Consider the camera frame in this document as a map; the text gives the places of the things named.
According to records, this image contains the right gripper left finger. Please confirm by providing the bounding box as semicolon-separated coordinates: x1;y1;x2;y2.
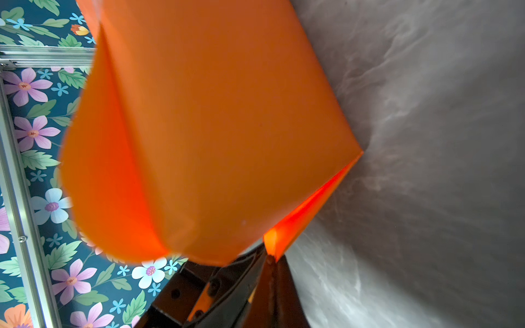
153;246;267;327

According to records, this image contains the aluminium frame strut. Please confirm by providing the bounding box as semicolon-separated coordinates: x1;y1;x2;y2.
1;45;94;327

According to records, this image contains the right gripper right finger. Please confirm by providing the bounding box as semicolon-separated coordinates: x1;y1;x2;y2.
244;256;310;328

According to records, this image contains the yellow wrapping paper sheet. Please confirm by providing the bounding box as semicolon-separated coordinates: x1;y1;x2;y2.
61;1;363;267

